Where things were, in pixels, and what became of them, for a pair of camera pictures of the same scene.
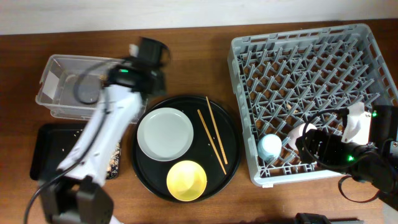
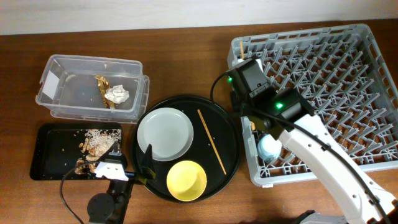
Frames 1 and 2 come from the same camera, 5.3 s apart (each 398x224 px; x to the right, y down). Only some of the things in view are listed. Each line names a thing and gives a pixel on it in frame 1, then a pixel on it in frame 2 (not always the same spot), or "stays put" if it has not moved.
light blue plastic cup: x=269 y=147 stays put
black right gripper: x=329 y=142 to x=238 y=102
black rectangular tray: x=50 y=144 stays put
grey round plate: x=165 y=134 stays put
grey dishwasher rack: x=284 y=79 stays put
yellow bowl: x=186 y=180 stays put
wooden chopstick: x=212 y=142 stays put
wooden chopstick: x=216 y=133 to x=242 y=50
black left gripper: x=161 y=77 to x=147 y=167
